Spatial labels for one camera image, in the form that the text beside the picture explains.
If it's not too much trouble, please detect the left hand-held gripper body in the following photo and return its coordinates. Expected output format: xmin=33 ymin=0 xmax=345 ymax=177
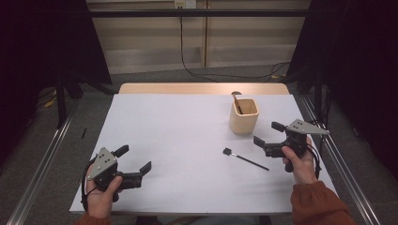
xmin=86 ymin=146 xmax=145 ymax=203

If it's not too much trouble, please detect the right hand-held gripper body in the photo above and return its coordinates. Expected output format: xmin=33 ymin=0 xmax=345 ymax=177
xmin=263 ymin=118 xmax=331 ymax=173

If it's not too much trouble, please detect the black brush with square head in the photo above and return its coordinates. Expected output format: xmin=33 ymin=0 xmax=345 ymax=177
xmin=222 ymin=147 xmax=270 ymax=172

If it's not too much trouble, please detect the beige square cup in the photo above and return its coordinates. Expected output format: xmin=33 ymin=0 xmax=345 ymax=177
xmin=229 ymin=97 xmax=260 ymax=136

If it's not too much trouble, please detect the orange-tipped black brush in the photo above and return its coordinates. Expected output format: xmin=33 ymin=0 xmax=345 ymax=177
xmin=232 ymin=91 xmax=244 ymax=115

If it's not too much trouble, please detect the person's right hand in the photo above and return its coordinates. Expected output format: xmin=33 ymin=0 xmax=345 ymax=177
xmin=281 ymin=137 xmax=318 ymax=186

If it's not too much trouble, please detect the person's left hand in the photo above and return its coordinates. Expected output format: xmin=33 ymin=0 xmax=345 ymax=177
xmin=84 ymin=165 xmax=124 ymax=219

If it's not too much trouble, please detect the black metal stand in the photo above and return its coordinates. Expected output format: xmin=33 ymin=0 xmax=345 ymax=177
xmin=314 ymin=68 xmax=325 ymax=120
xmin=54 ymin=73 xmax=69 ymax=129

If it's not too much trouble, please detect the white table mat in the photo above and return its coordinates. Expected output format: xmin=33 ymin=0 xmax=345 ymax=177
xmin=69 ymin=93 xmax=339 ymax=216

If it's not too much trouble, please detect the yellow floor tape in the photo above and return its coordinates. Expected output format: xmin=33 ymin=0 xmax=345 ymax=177
xmin=43 ymin=97 xmax=58 ymax=109

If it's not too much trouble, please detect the dark curtain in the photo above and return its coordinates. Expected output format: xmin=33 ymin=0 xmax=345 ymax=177
xmin=285 ymin=0 xmax=398 ymax=179
xmin=0 ymin=0 xmax=112 ymax=163

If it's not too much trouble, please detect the wooden table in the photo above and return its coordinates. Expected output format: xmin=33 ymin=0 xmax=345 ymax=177
xmin=117 ymin=82 xmax=290 ymax=96

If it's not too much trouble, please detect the black floor cable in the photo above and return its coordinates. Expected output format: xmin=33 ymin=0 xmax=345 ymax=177
xmin=308 ymin=93 xmax=332 ymax=148

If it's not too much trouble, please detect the left hand-held gripper cable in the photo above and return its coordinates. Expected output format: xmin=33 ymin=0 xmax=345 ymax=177
xmin=80 ymin=157 xmax=96 ymax=213

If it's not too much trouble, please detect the hand-held gripper cable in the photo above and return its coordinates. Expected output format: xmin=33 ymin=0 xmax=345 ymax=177
xmin=306 ymin=144 xmax=323 ymax=181
xmin=80 ymin=157 xmax=96 ymax=213

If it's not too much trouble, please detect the right hand-held gripper cable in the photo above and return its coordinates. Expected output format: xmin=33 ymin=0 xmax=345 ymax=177
xmin=306 ymin=144 xmax=323 ymax=181

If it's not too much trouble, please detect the aluminium frame rail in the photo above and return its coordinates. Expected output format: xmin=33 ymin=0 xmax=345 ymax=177
xmin=6 ymin=102 xmax=79 ymax=225
xmin=299 ymin=95 xmax=381 ymax=225

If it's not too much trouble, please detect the black wall cable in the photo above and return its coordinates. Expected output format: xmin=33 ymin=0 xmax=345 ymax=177
xmin=178 ymin=6 xmax=292 ymax=83

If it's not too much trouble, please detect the black horizontal frame bar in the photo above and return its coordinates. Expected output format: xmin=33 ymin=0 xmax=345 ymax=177
xmin=88 ymin=8 xmax=311 ymax=18

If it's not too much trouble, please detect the white wall socket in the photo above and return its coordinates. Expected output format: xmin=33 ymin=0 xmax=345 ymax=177
xmin=174 ymin=0 xmax=197 ymax=9

